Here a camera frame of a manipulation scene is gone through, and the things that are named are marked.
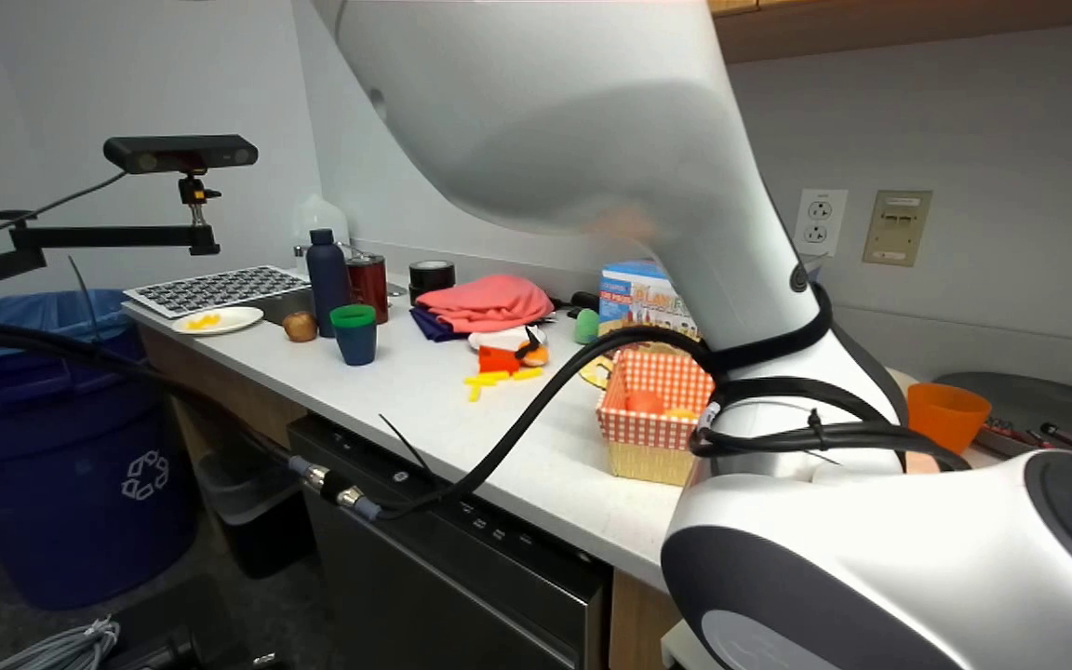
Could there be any orange yellow toy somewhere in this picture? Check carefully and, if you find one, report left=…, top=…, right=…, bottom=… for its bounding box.
left=472, top=341, right=530, bottom=377

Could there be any green toy food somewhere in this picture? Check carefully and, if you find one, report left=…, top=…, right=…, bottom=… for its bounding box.
left=570, top=307, right=603, bottom=349

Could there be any black flat object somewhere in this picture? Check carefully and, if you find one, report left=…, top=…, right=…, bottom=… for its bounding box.
left=556, top=288, right=603, bottom=315

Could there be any pink cloth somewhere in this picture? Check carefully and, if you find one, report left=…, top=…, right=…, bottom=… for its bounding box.
left=412, top=271, right=557, bottom=336

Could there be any yellow toy fry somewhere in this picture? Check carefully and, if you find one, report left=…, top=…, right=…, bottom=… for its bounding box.
left=457, top=364, right=547, bottom=405

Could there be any pale yellow round dish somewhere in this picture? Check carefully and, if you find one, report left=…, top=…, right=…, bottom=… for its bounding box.
left=573, top=349, right=618, bottom=391

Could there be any blue toy food box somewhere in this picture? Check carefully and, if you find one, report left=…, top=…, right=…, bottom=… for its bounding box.
left=596, top=258, right=706, bottom=345

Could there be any dark blue cloth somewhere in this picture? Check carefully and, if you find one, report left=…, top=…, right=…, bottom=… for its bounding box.
left=407, top=302, right=472, bottom=345

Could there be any black cup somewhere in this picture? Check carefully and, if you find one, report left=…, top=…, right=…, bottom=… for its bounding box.
left=407, top=258, right=457, bottom=307

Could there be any checkered lined basket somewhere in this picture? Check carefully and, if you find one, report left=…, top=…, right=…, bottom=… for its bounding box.
left=591, top=345, right=724, bottom=487

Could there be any red cup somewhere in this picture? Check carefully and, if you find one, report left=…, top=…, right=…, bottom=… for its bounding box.
left=348, top=253, right=391, bottom=329

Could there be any blue cup green rim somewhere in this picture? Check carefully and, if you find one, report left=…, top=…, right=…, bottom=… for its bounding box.
left=329, top=302, right=385, bottom=369

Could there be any dark blue bottle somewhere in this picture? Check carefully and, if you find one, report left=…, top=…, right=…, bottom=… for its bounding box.
left=307, top=229, right=355, bottom=336

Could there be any small brown toy food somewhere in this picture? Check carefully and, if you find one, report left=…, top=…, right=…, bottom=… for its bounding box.
left=278, top=309, right=319, bottom=345

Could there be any black dishwasher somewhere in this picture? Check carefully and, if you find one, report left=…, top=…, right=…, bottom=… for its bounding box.
left=289, top=410, right=614, bottom=670

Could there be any small white plate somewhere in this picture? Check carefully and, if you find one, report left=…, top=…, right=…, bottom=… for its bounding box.
left=170, top=302, right=269, bottom=341

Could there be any grey grid tray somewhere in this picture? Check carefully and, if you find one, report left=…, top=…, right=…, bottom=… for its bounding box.
left=122, top=261, right=317, bottom=329

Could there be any small black trash bin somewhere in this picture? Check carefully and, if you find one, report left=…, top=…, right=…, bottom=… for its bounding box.
left=193, top=439, right=317, bottom=582

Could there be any orange cup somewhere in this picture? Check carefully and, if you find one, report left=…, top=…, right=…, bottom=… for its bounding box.
left=903, top=380, right=997, bottom=453

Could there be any blue recycling bin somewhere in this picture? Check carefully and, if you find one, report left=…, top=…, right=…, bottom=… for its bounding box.
left=0, top=291, right=206, bottom=616

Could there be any wooden upper cabinet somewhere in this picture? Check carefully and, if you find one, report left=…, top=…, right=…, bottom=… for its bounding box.
left=706, top=0, right=1072, bottom=66

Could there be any black red tool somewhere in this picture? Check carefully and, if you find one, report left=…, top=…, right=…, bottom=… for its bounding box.
left=977, top=422, right=1072, bottom=458

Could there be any dark round tray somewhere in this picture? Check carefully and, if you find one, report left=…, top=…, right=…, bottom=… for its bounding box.
left=930, top=369, right=1072, bottom=469

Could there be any thick black cable hose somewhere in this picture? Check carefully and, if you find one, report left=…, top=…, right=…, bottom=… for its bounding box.
left=0, top=277, right=978, bottom=523

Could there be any wooden lower cabinet frame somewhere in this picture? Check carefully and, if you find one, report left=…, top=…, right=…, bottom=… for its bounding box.
left=138, top=323, right=307, bottom=469

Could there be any beige switch plate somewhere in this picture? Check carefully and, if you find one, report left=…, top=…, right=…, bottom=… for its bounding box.
left=860, top=186, right=938, bottom=271

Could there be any black bar camera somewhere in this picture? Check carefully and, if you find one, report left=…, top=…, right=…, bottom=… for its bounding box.
left=101, top=132, right=261, bottom=179

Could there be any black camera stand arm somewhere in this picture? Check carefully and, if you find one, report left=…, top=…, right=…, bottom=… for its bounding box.
left=0, top=173, right=226, bottom=307

